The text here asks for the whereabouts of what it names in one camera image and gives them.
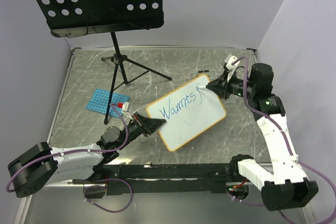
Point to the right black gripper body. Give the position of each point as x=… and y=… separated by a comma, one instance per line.
x=235, y=85

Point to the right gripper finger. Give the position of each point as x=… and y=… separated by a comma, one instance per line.
x=218, y=82
x=219, y=91

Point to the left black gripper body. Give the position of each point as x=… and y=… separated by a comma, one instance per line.
x=135, y=128

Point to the yellow framed whiteboard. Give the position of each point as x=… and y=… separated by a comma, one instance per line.
x=189, y=111

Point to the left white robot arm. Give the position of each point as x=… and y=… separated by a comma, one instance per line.
x=42, y=164

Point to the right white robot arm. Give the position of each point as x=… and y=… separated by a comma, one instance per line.
x=287, y=186

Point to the blue studded building plate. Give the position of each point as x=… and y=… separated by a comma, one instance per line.
x=99, y=100

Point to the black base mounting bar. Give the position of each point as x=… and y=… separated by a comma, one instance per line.
x=168, y=178

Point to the black perforated music stand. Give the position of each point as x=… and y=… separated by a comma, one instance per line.
x=77, y=18

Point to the wire whiteboard easel stand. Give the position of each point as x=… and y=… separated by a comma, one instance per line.
x=212, y=74

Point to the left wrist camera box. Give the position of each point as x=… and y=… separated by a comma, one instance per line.
x=123, y=106

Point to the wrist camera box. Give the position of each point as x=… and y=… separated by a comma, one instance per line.
x=230, y=61
x=123, y=106

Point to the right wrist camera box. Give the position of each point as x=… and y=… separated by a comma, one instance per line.
x=230, y=61

